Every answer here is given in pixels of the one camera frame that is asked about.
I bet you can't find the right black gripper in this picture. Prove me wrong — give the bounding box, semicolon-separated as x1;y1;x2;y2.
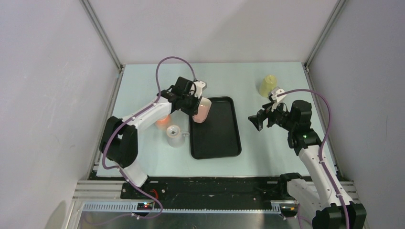
248;99;296;131

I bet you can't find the pink mug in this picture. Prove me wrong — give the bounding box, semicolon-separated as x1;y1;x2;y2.
192;97;212;123

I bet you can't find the yellow mug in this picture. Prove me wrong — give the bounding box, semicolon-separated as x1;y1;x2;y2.
258;75;277;98

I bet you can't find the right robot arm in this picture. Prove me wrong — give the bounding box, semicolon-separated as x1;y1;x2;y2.
248;100;367;229

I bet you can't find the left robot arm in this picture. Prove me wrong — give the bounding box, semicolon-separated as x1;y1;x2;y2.
99;77;207;199

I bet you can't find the clear glass mug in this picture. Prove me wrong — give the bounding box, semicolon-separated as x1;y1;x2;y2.
166;125;190;148

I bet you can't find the orange translucent cup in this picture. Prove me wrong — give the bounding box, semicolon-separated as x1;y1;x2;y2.
155;114;171;130

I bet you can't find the black rectangular tray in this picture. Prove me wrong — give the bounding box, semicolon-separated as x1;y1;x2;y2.
189;96;242;160

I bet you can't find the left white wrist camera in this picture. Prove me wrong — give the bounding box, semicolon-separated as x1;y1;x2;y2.
192;81;207;98

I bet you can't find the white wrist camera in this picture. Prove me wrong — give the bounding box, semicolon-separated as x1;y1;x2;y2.
269;87;286;111
192;81;207;98

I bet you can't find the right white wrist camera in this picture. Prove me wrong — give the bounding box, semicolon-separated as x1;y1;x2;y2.
269;87;286;111

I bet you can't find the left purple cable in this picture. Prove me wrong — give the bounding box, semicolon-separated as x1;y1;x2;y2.
101;56;198;219

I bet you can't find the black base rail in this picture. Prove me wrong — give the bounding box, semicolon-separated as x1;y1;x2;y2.
120;177;293;210

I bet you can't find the aluminium frame rail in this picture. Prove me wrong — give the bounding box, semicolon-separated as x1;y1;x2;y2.
72;180;360;214

